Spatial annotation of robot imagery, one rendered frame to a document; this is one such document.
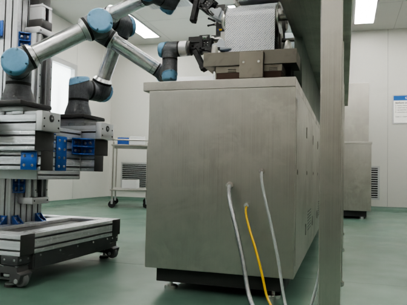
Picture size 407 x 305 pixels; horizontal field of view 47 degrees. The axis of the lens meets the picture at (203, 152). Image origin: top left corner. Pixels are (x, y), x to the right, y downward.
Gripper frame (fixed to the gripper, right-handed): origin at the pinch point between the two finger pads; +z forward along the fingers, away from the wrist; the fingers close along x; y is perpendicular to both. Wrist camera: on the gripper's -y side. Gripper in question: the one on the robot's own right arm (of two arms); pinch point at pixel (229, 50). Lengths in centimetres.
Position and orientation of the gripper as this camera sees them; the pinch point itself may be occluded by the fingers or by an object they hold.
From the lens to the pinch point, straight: 228.2
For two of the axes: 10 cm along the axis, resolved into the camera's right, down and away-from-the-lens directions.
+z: 9.6, 0.1, -2.9
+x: 2.9, 0.5, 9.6
